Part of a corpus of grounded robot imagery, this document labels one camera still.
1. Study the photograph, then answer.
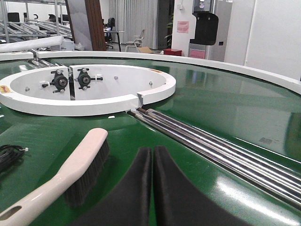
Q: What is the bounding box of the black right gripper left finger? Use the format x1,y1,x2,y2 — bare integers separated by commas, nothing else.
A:
70,147,152,226

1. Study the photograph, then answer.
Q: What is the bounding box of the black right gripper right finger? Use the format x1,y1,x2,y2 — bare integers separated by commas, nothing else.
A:
153,145,248,226

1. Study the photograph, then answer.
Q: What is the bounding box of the black cable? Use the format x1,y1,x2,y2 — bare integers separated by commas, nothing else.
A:
0,144,29,182

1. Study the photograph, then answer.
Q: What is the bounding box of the steel conveyor rollers right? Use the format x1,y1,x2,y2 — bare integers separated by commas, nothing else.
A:
127,108,301,209

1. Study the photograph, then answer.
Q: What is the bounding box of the white outer conveyor rim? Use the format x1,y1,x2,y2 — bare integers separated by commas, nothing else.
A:
0,51,301,94

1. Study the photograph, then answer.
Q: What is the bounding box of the red box on floor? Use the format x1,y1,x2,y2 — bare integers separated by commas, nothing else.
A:
163,48,182,56

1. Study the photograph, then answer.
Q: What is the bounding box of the white office chair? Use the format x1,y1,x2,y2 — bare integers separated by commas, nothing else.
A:
125,29,145,52

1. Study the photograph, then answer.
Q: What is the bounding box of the orange warning sticker left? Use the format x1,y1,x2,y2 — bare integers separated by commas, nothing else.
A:
0,85,11,93

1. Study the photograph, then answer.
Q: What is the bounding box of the office desk with monitors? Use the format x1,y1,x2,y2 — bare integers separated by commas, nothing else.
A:
103,17,123,52

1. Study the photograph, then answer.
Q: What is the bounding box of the white foam tube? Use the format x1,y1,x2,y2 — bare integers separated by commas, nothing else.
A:
0,36,64,53

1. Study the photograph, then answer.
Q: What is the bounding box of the black and silver water dispenser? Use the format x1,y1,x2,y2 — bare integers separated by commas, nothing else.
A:
189,0,233,62

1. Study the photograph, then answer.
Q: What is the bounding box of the brown wooden pillar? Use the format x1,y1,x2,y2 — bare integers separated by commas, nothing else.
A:
85,0,107,51

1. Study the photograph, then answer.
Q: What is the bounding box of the metal roller rack shelving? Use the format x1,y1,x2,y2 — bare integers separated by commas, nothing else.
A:
0,0,72,44

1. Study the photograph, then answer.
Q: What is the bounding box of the white inner conveyor ring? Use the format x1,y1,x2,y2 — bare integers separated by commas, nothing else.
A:
0,64,177,117

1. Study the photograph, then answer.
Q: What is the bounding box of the right black bearing mount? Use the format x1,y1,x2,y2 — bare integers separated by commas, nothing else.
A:
77,67,91,90

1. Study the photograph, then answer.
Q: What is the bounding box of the black bearing mount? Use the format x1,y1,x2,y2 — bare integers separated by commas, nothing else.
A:
77,67,91,90
50,69,68,93

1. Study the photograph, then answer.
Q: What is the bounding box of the left black bearing mount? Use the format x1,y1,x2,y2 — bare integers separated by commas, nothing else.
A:
50,69,68,93

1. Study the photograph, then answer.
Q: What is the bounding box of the pink notice on wall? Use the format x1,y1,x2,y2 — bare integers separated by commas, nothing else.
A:
177,21,189,33

